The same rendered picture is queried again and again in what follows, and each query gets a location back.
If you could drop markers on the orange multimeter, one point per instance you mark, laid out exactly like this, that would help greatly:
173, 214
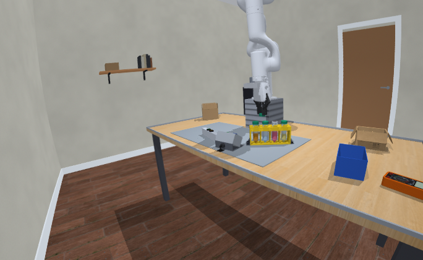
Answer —
403, 184

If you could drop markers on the blue open-top box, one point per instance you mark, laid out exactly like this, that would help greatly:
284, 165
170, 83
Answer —
351, 162

